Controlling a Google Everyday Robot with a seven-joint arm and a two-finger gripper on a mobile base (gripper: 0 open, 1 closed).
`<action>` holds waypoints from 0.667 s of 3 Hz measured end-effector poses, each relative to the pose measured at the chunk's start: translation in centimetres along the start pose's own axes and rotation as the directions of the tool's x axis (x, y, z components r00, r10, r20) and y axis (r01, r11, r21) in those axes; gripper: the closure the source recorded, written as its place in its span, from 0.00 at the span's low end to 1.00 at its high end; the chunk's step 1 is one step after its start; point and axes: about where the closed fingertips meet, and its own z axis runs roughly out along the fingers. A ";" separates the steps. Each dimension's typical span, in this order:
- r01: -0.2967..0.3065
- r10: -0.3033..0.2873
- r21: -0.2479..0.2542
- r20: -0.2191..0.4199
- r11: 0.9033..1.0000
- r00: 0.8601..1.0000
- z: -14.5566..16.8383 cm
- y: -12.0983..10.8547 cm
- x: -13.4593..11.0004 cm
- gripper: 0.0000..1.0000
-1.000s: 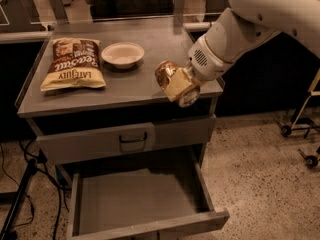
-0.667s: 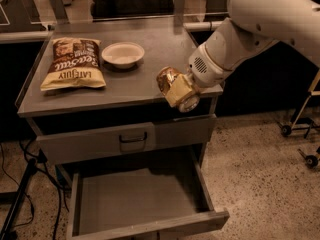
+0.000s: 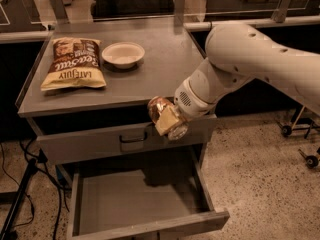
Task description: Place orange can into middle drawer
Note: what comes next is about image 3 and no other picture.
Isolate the black tripod leg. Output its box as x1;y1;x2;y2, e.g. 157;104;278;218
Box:
0;159;36;240

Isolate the grey drawer cabinet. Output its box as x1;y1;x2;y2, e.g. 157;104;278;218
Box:
14;16;231;240

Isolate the black floor cable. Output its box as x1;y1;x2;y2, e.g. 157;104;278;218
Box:
0;138;71;240

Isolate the closed upper drawer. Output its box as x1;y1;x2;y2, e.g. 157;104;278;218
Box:
37;115;216;164

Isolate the white bowl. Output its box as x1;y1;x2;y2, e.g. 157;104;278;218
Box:
101;42;145;69

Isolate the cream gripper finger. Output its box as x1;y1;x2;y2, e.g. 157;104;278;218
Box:
155;106;187;136

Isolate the brown yellow chip bag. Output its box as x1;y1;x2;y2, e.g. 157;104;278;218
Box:
41;37;106;91

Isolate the open lower drawer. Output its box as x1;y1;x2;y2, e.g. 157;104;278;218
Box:
67;153;229;240

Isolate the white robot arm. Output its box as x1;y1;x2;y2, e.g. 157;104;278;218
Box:
155;23;320;140

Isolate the black drawer handle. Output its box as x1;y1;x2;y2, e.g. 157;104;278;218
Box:
119;132;148;144

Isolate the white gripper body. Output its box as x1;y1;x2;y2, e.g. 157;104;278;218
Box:
174;78;214;120

